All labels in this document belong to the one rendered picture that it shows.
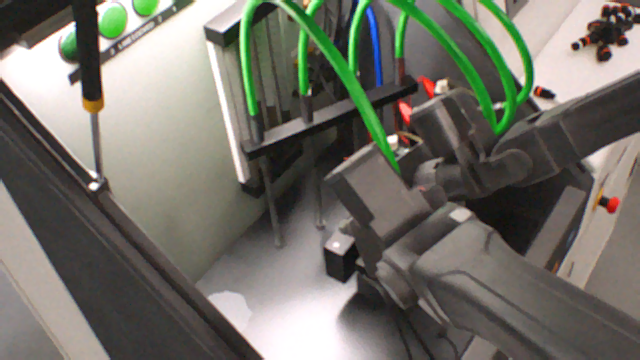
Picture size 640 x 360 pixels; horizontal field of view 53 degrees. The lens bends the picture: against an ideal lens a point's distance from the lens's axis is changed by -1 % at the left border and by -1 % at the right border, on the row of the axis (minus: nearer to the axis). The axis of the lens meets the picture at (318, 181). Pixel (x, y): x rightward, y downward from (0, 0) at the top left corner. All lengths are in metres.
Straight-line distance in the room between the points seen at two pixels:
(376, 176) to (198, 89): 0.55
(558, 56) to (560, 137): 0.76
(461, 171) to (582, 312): 0.42
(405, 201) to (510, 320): 0.20
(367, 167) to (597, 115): 0.27
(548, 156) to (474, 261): 0.31
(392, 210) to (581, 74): 0.93
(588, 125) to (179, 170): 0.64
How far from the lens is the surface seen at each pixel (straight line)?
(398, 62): 1.12
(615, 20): 1.56
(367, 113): 0.68
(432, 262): 0.46
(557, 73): 1.42
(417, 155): 0.86
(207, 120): 1.08
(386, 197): 0.54
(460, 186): 0.77
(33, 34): 0.79
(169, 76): 0.99
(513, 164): 0.72
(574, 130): 0.72
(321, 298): 1.18
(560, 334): 0.35
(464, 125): 0.76
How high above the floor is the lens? 1.80
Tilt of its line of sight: 45 degrees down
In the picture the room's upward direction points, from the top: 7 degrees counter-clockwise
